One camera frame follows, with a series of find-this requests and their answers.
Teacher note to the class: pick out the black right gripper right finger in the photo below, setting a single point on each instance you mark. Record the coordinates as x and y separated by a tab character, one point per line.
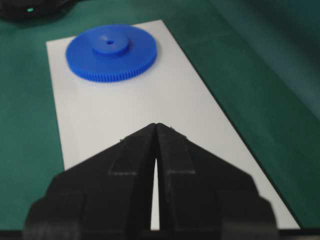
202	197

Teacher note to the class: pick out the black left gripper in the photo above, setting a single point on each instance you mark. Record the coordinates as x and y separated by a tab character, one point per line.
16	10

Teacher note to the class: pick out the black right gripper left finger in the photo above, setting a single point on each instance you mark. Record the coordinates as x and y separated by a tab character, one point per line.
106	197

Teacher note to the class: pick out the large blue gear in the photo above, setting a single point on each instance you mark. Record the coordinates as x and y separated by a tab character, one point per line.
111	53

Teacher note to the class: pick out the white rectangular board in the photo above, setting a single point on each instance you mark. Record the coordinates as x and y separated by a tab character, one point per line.
93	116

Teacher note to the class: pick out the green table cloth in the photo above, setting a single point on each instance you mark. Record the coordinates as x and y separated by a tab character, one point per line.
274	123

